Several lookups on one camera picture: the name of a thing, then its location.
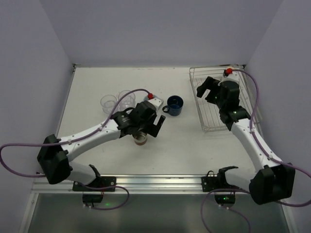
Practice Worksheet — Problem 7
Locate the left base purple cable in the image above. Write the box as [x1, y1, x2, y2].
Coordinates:
[84, 184, 130, 210]

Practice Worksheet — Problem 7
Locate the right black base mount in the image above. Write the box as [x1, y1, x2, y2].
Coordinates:
[201, 166, 240, 207]

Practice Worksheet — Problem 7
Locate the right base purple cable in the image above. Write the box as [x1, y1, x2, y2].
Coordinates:
[200, 188, 251, 233]

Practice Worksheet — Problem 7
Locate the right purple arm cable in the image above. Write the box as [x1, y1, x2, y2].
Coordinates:
[225, 67, 311, 207]

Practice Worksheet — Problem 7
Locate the wire dish rack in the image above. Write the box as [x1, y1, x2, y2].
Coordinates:
[189, 65, 259, 132]

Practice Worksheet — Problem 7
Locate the clear faceted glass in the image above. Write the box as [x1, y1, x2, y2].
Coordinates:
[118, 90, 136, 111]

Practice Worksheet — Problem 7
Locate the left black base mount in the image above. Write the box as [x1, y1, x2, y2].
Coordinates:
[72, 165, 117, 207]

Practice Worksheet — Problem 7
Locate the brown banded cup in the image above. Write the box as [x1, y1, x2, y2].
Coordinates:
[132, 132, 148, 146]

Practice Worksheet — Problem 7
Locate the dark blue mug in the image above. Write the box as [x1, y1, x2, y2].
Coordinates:
[162, 95, 184, 117]

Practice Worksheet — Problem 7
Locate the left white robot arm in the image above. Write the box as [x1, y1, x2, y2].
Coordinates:
[37, 98, 165, 184]

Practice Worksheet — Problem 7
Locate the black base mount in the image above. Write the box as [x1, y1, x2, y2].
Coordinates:
[72, 165, 117, 207]
[201, 166, 240, 207]

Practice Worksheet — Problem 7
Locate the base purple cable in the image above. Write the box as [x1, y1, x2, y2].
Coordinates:
[200, 188, 251, 233]
[84, 184, 130, 210]

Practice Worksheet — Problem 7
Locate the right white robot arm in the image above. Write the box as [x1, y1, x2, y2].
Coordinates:
[196, 77, 295, 204]

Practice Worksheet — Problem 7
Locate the aluminium mounting rail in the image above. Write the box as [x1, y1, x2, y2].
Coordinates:
[31, 173, 258, 195]

